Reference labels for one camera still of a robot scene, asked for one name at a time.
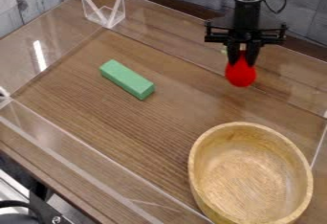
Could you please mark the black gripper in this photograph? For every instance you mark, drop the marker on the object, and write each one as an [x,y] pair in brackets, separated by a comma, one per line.
[255,38]

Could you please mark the red toy fruit green stem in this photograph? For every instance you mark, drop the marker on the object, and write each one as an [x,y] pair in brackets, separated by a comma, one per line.
[240,74]

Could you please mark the wooden bowl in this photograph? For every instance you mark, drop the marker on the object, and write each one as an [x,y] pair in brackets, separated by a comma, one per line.
[250,175]

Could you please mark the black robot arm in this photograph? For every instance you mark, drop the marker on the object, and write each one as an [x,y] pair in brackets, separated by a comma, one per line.
[246,17]

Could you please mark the green rectangular block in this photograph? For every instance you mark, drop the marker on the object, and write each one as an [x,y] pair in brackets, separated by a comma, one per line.
[127,79]

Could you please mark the clear acrylic enclosure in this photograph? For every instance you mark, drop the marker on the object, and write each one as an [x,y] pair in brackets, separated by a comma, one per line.
[111,152]

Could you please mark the black metal bracket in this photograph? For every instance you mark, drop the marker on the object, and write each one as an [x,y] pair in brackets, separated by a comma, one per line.
[39,195]

